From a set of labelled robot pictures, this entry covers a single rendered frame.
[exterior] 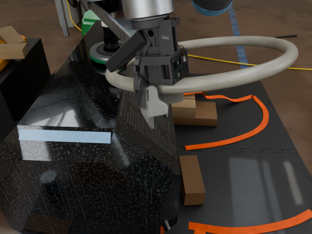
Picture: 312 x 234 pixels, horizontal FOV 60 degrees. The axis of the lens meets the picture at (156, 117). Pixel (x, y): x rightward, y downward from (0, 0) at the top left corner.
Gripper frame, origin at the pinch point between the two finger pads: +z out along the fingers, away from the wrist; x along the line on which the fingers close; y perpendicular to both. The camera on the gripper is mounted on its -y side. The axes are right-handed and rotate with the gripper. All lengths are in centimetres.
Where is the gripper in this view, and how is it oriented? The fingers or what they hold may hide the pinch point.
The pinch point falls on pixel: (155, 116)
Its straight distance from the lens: 58.3
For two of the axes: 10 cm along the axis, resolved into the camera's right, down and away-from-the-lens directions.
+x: 5.2, -4.1, 7.5
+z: 1.4, 9.0, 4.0
